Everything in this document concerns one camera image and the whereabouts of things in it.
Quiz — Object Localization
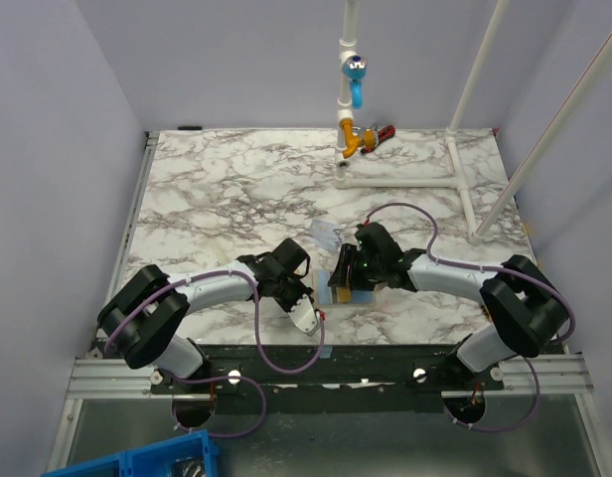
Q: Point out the gold card with magnetic stripe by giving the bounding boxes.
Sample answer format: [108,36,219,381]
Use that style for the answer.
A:
[331,286,353,304]

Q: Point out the white PVC pipe frame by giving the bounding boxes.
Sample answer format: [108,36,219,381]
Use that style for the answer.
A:
[333,0,612,244]

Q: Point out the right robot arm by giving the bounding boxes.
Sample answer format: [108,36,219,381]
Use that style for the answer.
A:
[328,223,569,390]

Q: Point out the blue plastic bin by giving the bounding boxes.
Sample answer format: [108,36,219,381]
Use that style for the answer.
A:
[44,430,220,477]

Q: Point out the orange pipe valve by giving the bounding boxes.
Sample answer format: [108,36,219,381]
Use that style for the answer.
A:
[339,118,379,159]

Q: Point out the beige leather card holder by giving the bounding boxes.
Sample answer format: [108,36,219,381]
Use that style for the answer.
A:
[312,269,375,307]

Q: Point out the blue pipe valve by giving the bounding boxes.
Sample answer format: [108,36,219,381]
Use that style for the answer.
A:
[342,55,367,109]

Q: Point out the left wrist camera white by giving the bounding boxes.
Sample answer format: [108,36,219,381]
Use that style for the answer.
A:
[287,294,321,336]

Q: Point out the red black pliers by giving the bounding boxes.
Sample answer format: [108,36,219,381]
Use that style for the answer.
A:
[361,125,396,155]

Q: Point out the silver VIP card top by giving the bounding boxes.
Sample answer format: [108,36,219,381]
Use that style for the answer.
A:
[308,219,343,253]

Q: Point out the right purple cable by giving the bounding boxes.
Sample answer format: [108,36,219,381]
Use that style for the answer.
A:
[363,203,578,433]

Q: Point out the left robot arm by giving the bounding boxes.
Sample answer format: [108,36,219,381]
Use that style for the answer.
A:
[97,238,324,393]

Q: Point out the aluminium rail frame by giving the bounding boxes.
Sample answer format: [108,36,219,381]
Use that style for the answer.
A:
[68,129,607,476]

